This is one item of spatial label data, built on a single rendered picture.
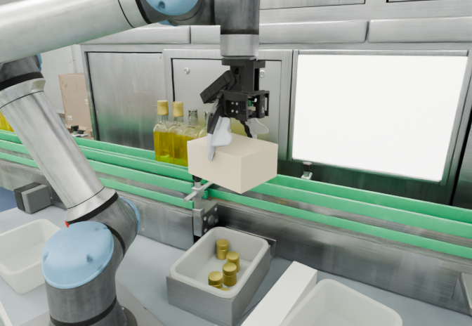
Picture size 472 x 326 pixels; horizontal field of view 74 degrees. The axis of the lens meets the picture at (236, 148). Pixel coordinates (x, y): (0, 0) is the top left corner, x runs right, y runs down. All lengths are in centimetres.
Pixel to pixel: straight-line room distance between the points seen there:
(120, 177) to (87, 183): 35
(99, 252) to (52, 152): 23
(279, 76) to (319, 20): 19
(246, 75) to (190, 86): 54
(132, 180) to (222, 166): 46
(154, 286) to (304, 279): 37
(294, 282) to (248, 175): 29
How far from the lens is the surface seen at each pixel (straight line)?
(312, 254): 91
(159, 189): 97
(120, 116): 143
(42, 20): 54
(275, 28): 98
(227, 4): 61
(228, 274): 81
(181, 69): 114
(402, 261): 87
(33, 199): 135
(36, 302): 95
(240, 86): 62
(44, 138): 72
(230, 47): 61
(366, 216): 85
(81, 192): 73
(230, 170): 62
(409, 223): 84
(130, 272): 95
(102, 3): 51
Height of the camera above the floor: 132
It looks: 18 degrees down
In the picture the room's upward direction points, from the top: straight up
